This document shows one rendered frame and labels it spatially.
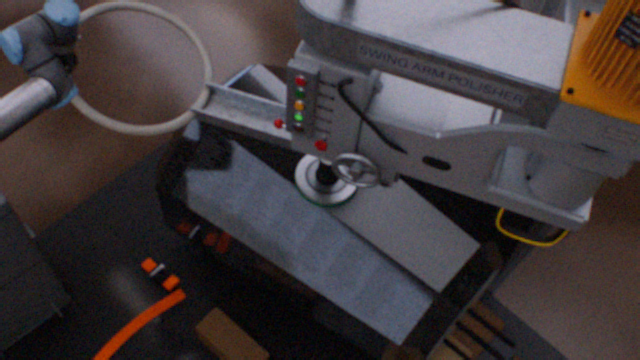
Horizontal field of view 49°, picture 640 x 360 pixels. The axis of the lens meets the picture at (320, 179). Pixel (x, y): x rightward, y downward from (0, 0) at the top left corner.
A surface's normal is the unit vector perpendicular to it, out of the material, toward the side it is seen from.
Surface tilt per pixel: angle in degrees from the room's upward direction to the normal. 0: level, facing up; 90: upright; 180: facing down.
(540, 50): 0
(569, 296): 0
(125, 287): 0
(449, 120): 40
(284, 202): 45
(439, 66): 90
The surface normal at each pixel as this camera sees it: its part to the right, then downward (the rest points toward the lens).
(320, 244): -0.40, 0.07
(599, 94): 0.06, -0.53
